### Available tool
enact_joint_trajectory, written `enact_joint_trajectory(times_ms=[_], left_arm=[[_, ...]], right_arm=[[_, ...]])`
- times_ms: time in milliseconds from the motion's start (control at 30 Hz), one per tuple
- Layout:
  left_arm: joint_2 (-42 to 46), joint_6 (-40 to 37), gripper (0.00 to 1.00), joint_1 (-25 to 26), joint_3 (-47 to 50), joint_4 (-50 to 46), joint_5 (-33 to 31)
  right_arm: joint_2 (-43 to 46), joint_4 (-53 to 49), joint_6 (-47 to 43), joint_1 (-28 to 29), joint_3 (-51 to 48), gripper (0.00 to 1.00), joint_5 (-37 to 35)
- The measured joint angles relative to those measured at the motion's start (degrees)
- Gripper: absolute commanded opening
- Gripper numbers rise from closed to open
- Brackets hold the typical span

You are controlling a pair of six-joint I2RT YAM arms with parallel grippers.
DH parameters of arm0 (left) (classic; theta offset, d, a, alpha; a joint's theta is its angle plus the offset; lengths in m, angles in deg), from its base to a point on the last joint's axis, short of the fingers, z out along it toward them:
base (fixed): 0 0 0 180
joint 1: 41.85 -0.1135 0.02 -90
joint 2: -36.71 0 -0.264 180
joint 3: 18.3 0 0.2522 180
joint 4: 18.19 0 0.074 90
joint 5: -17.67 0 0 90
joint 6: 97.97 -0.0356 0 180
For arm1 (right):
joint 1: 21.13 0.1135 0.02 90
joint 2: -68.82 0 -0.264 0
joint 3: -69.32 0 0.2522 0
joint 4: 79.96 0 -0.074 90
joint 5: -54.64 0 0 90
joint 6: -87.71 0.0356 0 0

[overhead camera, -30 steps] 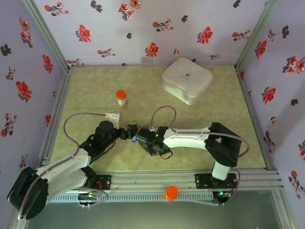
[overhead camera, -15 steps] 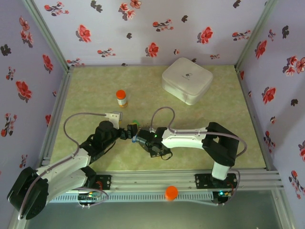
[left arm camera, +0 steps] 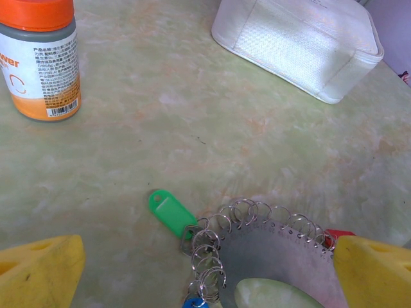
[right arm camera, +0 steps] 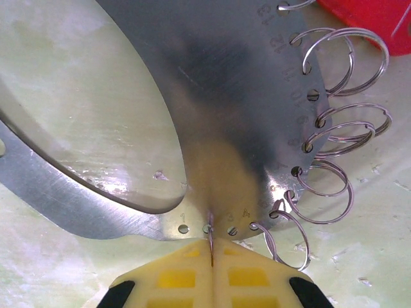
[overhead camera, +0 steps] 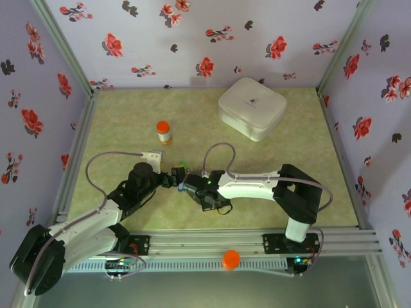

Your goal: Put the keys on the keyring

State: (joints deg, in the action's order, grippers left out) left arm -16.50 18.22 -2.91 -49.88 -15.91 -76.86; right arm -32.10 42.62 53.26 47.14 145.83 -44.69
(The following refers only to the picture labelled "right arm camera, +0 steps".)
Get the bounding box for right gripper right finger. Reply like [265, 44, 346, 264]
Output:
[213, 237, 335, 308]

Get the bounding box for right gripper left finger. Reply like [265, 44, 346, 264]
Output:
[99, 239, 214, 308]

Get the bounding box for steel keyring plate with rings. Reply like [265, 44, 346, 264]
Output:
[0, 0, 394, 273]

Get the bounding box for red tag key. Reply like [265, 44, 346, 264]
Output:
[316, 0, 411, 58]

